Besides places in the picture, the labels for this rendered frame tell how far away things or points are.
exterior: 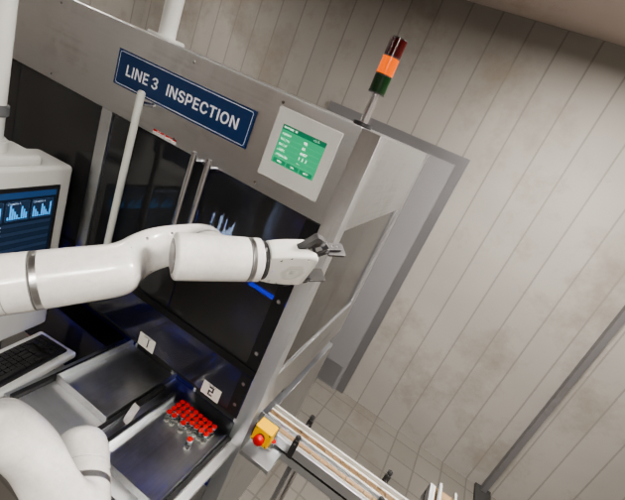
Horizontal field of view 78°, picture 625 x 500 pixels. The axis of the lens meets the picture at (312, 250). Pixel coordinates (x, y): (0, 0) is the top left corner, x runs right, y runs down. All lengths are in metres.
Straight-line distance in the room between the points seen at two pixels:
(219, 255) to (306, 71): 2.80
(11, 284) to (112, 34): 1.18
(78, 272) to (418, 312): 2.72
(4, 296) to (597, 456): 3.41
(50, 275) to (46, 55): 1.40
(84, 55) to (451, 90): 2.20
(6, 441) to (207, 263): 0.44
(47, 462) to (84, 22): 1.43
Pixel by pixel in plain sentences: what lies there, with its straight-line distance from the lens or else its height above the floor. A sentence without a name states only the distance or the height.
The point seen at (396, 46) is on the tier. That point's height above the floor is 2.33.
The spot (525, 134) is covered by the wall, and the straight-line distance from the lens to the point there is 2.94.
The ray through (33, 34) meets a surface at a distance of 2.03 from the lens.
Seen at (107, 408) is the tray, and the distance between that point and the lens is 1.66.
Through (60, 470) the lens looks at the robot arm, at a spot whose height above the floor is 1.34.
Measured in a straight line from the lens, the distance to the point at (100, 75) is 1.71.
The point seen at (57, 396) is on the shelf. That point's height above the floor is 0.88.
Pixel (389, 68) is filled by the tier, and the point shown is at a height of 2.27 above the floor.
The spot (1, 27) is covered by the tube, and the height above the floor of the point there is 1.96.
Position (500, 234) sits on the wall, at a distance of 2.94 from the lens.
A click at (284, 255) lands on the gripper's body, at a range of 0.70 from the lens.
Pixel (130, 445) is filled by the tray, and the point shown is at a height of 0.88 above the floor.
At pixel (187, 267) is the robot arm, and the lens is 0.66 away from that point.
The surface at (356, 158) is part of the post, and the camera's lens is 1.10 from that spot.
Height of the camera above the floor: 2.11
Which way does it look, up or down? 20 degrees down
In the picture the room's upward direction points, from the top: 24 degrees clockwise
